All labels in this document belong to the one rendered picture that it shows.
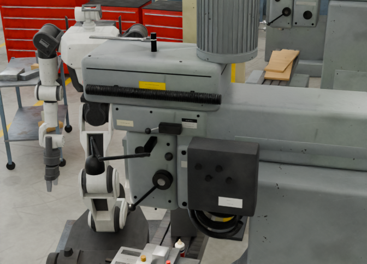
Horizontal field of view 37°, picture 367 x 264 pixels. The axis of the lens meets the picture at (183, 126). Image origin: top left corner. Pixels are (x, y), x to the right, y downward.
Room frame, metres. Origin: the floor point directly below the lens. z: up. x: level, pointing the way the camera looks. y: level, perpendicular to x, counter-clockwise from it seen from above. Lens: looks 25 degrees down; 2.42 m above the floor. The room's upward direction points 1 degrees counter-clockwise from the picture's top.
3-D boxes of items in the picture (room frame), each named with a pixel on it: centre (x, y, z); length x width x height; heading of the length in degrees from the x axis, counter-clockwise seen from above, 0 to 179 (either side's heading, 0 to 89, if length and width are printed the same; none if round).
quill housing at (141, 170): (1.78, 0.09, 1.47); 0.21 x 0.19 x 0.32; 166
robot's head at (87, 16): (2.54, 0.45, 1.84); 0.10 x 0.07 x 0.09; 89
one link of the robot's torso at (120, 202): (2.61, 0.44, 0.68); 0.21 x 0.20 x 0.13; 179
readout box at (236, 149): (1.38, -0.11, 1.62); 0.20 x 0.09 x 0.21; 76
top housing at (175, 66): (1.78, 0.08, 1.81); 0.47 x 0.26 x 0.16; 76
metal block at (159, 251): (1.77, 0.10, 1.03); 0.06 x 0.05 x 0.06; 164
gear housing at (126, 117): (1.77, 0.06, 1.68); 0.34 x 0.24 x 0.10; 76
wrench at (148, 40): (1.92, 0.22, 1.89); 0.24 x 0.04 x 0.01; 77
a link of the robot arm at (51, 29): (2.58, 0.66, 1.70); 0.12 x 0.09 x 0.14; 178
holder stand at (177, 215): (2.17, 0.00, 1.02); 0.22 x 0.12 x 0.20; 177
